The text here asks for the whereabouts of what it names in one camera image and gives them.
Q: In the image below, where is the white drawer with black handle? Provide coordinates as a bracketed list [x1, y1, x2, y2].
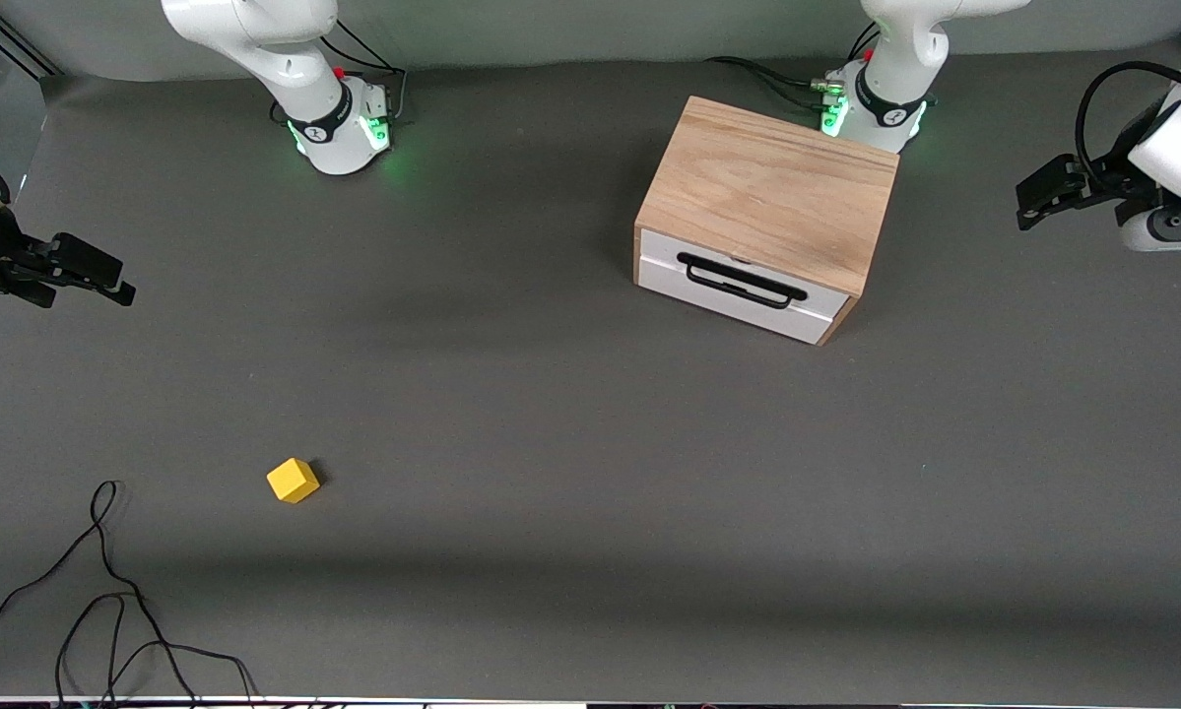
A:
[637, 228, 850, 346]

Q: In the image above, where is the yellow cube block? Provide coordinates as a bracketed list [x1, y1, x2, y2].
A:
[266, 458, 321, 505]

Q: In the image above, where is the wooden drawer cabinet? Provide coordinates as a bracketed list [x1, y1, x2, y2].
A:
[632, 95, 901, 348]

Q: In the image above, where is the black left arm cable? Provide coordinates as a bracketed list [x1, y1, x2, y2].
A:
[1075, 61, 1181, 190]

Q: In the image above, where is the black frame rail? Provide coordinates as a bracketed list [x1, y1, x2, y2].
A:
[0, 20, 64, 80]

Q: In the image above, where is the long black loose cable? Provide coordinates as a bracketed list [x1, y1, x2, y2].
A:
[0, 480, 202, 706]

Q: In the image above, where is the black left base cable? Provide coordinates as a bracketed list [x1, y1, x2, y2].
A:
[704, 55, 844, 109]

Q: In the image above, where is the black base cable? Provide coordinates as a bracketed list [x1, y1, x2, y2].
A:
[704, 55, 844, 109]
[319, 20, 410, 125]

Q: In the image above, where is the black right base cable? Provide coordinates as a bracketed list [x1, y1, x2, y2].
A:
[319, 20, 410, 125]

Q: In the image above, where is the short black loose cable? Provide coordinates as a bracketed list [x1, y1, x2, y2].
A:
[54, 593, 259, 706]

